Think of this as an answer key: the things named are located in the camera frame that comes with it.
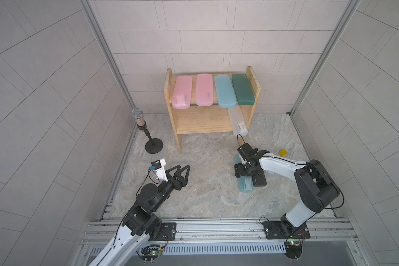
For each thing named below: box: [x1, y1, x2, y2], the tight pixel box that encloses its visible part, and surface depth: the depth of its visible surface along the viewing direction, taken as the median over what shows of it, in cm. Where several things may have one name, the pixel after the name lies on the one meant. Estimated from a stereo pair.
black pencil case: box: [252, 168, 268, 187], surface depth 86 cm
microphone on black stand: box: [131, 107, 164, 155], surface depth 99 cm
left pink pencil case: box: [171, 75, 193, 110], surface depth 68 cm
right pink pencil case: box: [195, 73, 214, 106], surface depth 71 cm
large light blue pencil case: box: [214, 74, 237, 109], surface depth 71 cm
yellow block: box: [278, 149, 289, 157], surface depth 99 cm
